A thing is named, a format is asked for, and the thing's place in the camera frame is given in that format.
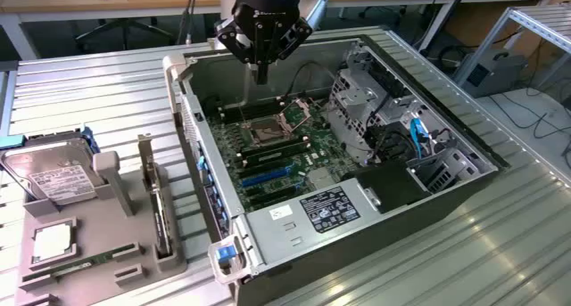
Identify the teal plastic piece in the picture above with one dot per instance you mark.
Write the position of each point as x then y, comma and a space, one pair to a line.
11, 142

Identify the silver perforated disk bay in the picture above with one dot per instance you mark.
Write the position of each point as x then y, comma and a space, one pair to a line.
446, 172

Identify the green RAM stick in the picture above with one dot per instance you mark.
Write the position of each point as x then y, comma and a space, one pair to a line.
80, 262

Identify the black RAM stick with label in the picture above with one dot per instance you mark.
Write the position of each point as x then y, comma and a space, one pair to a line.
276, 154

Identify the open black PC case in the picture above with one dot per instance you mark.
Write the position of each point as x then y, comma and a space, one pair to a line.
356, 262

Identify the thin metal locking lever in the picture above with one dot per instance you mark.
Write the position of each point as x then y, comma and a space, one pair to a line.
243, 117

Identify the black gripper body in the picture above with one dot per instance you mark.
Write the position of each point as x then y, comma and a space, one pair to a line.
267, 2

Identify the wooden desk with box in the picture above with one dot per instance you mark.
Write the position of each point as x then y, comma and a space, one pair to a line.
67, 2

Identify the blue expansion slot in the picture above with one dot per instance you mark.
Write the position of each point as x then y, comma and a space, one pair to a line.
267, 178

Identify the silver hard disk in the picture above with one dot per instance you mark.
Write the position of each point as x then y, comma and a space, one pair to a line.
48, 172

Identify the blue slot retention clip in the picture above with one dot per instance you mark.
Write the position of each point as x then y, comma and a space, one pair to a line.
219, 204
200, 160
208, 179

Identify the silver metal drive cage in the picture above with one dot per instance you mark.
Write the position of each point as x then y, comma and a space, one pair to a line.
356, 119

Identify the CPU socket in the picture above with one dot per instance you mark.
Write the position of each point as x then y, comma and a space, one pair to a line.
267, 132

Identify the blue case latch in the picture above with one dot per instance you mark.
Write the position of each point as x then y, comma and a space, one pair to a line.
224, 254

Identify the black plastic air duct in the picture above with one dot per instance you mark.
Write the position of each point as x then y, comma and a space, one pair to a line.
388, 185

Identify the black office chair base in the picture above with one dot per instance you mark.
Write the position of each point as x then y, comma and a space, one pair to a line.
120, 25

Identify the long black expansion slot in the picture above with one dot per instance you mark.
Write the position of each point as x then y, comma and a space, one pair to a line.
276, 201
272, 193
260, 171

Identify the metal socket cover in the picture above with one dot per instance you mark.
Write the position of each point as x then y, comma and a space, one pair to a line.
296, 114

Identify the green motherboard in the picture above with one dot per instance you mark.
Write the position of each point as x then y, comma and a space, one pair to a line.
320, 149

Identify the silver power supply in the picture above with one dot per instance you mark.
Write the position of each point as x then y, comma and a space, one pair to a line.
276, 236

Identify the graphics card with black shroud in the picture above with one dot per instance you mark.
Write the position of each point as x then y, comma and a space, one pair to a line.
160, 212

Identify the grey parts rack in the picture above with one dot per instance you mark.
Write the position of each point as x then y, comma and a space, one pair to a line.
90, 226

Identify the grey equipment box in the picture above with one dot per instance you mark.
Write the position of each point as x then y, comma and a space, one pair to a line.
491, 72

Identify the aluminium profile frame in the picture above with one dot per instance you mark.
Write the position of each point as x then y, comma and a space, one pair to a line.
535, 22

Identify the silver CPU chip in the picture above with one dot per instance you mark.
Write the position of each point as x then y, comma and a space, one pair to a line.
54, 242

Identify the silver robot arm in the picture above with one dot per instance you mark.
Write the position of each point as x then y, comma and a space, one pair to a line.
318, 8

